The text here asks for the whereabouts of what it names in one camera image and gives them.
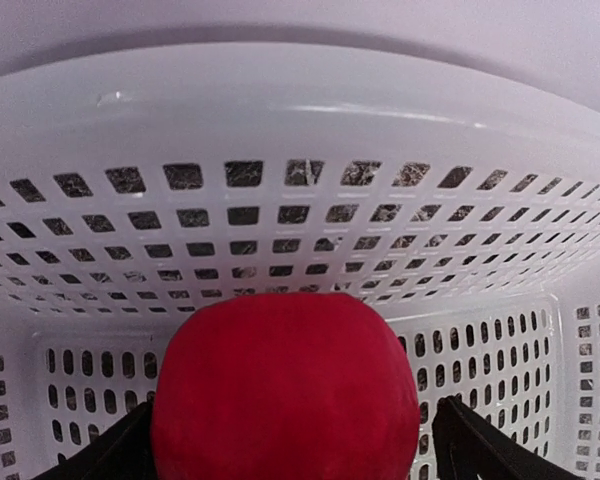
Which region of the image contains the white perforated plastic basket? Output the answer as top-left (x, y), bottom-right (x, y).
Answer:
top-left (0, 43), bottom-right (600, 479)

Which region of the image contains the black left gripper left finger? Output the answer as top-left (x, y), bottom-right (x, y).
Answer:
top-left (34, 402), bottom-right (155, 480)

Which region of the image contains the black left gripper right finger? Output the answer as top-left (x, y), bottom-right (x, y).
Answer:
top-left (432, 396), bottom-right (576, 480)

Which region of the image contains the pink toy fruit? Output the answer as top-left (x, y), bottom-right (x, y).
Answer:
top-left (150, 293), bottom-right (420, 479)

